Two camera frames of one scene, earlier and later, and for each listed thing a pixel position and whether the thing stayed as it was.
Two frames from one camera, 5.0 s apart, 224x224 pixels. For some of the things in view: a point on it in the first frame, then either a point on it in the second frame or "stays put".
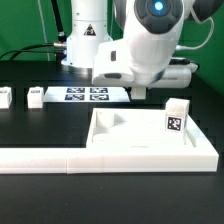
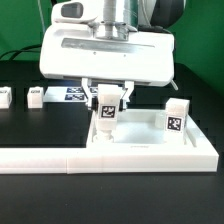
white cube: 5,97 stays put
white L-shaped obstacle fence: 201,157 stays put
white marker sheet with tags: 86,94 stays put
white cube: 138,92 -> 108,112
